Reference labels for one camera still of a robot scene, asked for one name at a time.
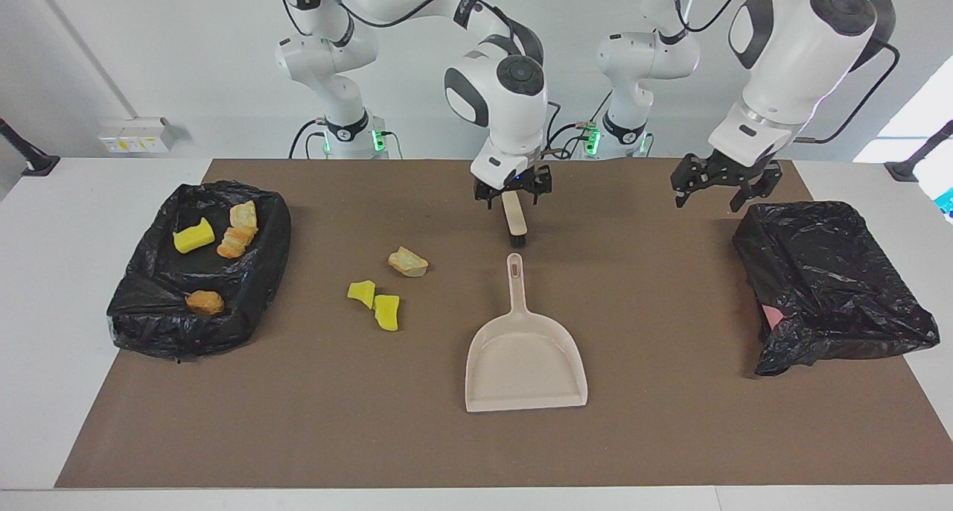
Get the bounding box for beige foam chunk orange side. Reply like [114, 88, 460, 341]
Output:
[217, 226, 259, 259]

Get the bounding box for black right base cable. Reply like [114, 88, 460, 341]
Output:
[287, 118, 330, 160]

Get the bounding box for orange brown sponge chunk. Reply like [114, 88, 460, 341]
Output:
[185, 290, 226, 317]

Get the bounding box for beige plastic dustpan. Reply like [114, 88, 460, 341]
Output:
[465, 253, 589, 413]

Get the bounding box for beige hand brush black bristles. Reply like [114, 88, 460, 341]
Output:
[503, 191, 528, 247]

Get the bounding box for large yellow sponge chunk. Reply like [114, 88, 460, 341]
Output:
[173, 217, 216, 255]

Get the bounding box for black bag lined pink bin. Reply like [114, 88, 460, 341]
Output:
[732, 200, 941, 378]

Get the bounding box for black stand foot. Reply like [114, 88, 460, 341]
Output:
[885, 120, 953, 183]
[0, 118, 60, 177]

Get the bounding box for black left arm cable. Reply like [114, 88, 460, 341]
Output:
[670, 0, 903, 147]

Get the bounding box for beige tan foam chunk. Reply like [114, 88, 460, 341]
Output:
[388, 247, 430, 278]

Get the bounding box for brown table mat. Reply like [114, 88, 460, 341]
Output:
[54, 159, 953, 489]

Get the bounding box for long yellow sponge piece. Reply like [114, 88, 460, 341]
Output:
[373, 294, 401, 332]

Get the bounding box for white wall socket box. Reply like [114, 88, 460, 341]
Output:
[98, 118, 176, 154]

